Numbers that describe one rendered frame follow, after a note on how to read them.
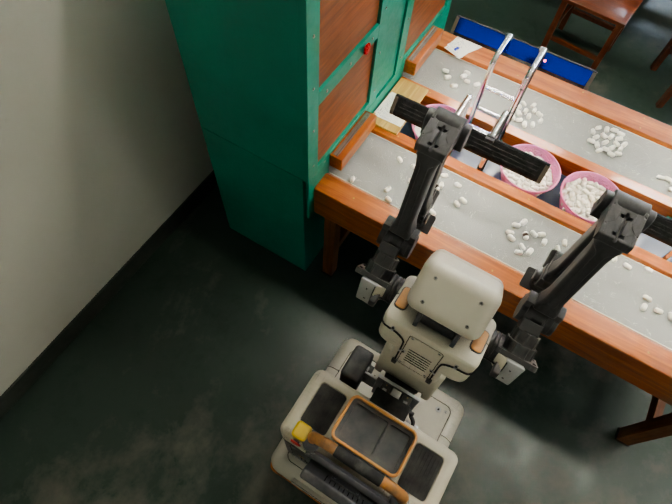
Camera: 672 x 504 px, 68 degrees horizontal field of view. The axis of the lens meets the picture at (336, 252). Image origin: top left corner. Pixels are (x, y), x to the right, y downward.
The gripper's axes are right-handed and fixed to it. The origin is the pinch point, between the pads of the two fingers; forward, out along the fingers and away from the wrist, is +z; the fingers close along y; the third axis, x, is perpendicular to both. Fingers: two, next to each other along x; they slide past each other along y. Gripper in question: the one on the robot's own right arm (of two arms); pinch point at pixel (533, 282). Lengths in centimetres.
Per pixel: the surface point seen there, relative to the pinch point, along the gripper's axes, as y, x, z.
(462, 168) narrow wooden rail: 42, -35, 45
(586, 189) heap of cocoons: -9, -53, 59
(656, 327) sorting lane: -51, -9, 34
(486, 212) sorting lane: 24, -21, 40
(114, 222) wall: 173, 61, 32
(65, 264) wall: 174, 85, 15
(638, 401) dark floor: -86, 20, 103
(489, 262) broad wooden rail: 13.9, -1.9, 27.4
